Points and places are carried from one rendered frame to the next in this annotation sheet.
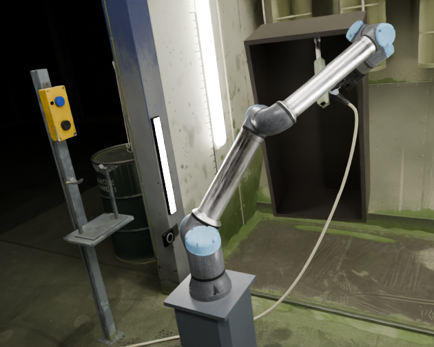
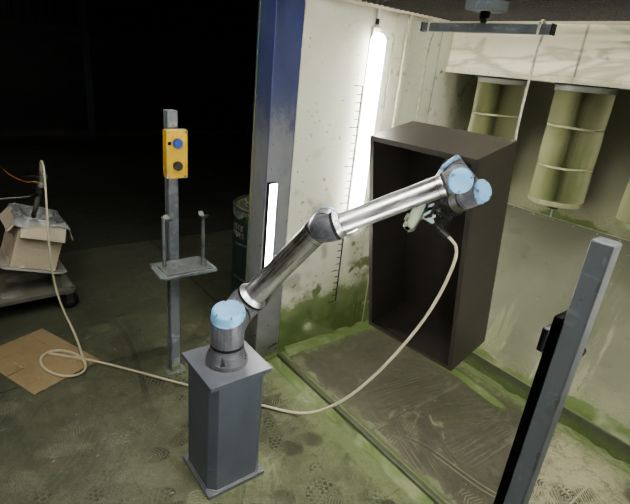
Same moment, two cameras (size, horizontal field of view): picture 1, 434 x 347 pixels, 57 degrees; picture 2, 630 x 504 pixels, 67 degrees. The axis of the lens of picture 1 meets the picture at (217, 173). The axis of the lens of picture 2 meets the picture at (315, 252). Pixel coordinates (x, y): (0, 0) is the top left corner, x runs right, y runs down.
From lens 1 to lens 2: 85 cm
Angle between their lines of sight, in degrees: 18
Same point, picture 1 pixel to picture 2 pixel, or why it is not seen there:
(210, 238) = (230, 315)
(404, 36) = (623, 177)
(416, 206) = not seen: hidden behind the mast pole
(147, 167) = (255, 227)
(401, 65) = (608, 211)
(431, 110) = (622, 279)
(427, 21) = not seen: outside the picture
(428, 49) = (627, 205)
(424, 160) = not seen: hidden behind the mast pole
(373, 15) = (578, 142)
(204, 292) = (212, 360)
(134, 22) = (276, 86)
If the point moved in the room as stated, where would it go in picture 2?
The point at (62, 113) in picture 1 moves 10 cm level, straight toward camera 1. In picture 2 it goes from (177, 155) to (172, 158)
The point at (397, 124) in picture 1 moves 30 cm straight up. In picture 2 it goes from (573, 280) to (587, 237)
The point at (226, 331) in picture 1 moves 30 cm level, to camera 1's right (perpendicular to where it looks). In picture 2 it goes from (215, 402) to (278, 425)
